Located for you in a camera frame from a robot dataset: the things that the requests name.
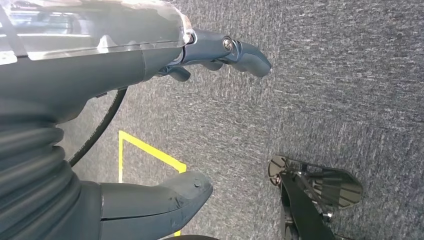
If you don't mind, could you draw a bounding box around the yellow floor tape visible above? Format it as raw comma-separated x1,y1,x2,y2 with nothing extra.
118,130,188,238

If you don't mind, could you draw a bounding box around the black robot foot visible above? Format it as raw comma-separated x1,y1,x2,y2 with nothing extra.
267,153,364,240

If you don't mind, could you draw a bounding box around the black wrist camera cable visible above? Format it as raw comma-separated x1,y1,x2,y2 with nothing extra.
67,86,128,168

